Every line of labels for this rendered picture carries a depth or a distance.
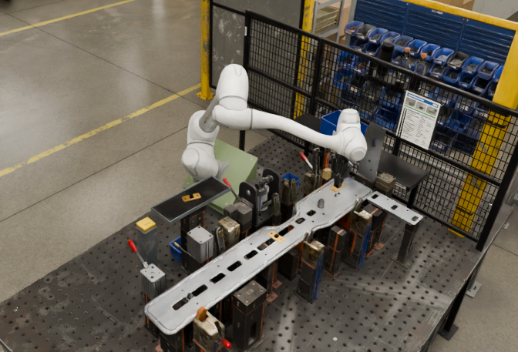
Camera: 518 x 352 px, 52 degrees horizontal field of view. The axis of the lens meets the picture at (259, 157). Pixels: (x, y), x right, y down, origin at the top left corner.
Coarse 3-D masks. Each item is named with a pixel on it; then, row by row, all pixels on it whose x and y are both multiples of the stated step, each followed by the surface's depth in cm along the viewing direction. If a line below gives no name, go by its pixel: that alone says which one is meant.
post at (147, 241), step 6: (138, 228) 228; (150, 228) 229; (156, 228) 230; (138, 234) 230; (144, 234) 226; (150, 234) 229; (156, 234) 232; (138, 240) 232; (144, 240) 228; (150, 240) 230; (156, 240) 234; (144, 246) 230; (150, 246) 232; (144, 252) 234; (150, 252) 235; (156, 252) 238; (144, 258) 236; (150, 258) 237; (156, 258) 240; (156, 264) 242
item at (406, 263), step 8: (408, 224) 268; (416, 224) 267; (408, 232) 271; (408, 240) 273; (400, 248) 278; (408, 248) 275; (392, 256) 285; (400, 256) 281; (400, 264) 281; (408, 264) 281
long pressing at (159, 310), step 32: (320, 192) 280; (352, 192) 282; (288, 224) 257; (320, 224) 259; (224, 256) 237; (256, 256) 238; (192, 288) 220; (224, 288) 221; (160, 320) 206; (192, 320) 208
